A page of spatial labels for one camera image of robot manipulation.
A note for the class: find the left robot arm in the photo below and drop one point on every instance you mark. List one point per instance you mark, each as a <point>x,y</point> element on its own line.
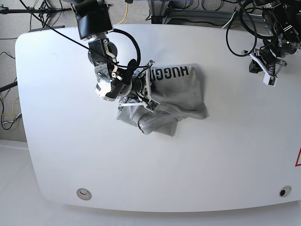
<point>283,18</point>

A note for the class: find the grey T-shirt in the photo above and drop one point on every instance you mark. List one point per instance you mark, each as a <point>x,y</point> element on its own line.
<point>179,91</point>

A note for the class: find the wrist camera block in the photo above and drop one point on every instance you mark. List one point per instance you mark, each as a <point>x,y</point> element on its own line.
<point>270,80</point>
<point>152,105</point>

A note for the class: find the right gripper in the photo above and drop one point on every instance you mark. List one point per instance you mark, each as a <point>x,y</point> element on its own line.
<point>138,92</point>

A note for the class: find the table grommet hole left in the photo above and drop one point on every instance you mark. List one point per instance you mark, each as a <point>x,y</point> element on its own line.
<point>84,194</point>

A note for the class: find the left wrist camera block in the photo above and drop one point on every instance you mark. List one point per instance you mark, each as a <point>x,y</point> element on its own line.
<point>270,80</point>

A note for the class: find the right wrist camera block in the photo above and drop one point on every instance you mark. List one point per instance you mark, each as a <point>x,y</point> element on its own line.
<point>152,105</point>

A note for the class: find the table grommet hole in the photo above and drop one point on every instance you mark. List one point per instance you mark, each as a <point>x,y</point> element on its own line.
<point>285,191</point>
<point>84,194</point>

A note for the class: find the red warning triangle sticker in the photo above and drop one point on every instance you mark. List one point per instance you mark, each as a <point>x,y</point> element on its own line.
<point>298,161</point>

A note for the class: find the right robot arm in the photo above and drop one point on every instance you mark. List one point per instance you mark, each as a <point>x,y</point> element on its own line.
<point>94,24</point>

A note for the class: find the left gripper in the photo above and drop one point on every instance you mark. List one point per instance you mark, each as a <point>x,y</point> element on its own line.
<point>264,61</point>

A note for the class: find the table grommet hole right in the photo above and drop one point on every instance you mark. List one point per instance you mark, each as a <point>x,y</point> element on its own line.
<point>285,191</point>

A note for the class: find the black tripod stand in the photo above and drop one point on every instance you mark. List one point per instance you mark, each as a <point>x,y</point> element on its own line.
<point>47,15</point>

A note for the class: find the black metal frame base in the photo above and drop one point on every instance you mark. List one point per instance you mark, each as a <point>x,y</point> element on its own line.
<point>161,13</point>

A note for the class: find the aluminium frame post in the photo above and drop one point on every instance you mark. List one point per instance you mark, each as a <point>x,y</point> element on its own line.
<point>270,23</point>

